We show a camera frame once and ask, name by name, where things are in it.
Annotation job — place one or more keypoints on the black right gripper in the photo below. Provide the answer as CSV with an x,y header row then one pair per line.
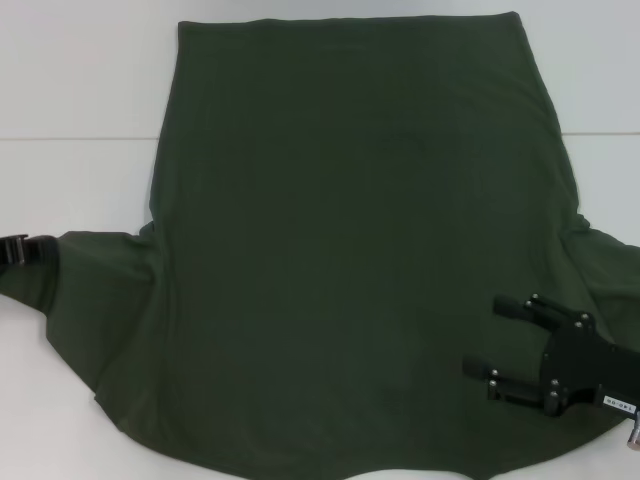
x,y
575,360

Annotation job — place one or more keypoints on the silver connector plug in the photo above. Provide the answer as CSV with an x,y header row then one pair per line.
x,y
635,432

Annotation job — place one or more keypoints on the dark green t-shirt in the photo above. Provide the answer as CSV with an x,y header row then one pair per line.
x,y
350,225

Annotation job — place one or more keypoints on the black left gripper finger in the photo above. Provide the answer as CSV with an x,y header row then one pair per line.
x,y
35,250

